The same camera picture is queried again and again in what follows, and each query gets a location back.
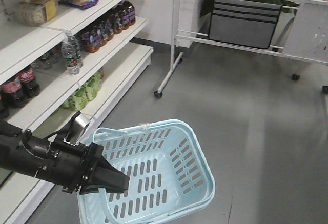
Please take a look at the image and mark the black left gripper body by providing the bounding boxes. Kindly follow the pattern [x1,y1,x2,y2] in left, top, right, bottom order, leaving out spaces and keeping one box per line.
[38,143,104,194]

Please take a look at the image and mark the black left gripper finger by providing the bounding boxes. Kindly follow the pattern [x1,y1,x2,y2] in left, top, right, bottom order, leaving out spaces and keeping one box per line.
[79,155,130,195]

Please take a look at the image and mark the light blue plastic basket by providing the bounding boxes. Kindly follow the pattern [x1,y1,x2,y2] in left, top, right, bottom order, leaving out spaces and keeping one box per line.
[77,119,215,223]

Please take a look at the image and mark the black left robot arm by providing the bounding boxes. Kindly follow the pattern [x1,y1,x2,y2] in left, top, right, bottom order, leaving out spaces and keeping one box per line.
[1,120,130,195]

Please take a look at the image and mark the green tea bottle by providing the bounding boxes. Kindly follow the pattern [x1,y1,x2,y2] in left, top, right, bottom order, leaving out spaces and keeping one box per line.
[68,87,88,111]
[85,71,102,101]

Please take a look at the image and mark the black cola plastic bottle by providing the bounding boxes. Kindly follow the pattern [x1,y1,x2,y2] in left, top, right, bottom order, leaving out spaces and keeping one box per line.
[18,65,40,98]
[1,75,27,108]

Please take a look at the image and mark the white metal shelving unit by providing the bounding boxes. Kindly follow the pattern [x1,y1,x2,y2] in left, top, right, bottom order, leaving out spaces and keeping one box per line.
[1,0,153,223]

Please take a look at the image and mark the clear water bottle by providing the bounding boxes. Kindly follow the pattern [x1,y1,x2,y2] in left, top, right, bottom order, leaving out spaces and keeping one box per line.
[61,38,79,75]

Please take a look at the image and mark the brown plum juice bottle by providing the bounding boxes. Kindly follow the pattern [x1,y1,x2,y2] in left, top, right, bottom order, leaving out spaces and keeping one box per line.
[123,0,136,26]
[80,28,100,53]

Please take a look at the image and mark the boxed biscuits yellow label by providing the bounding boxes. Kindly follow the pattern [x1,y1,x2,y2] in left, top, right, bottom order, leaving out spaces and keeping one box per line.
[13,0,57,26]

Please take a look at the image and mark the blue snack bag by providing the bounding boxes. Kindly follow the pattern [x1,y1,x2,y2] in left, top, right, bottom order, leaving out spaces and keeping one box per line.
[59,0,99,10]

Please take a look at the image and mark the grey fabric organiser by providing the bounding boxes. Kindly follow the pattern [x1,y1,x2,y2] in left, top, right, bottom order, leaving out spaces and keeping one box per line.
[208,0,282,49]

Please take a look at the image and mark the white rolling rack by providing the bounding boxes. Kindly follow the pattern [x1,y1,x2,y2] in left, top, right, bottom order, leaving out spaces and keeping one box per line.
[154,0,327,98]

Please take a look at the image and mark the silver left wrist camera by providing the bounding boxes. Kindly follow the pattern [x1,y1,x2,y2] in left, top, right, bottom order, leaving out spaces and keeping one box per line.
[64,111,90,145]

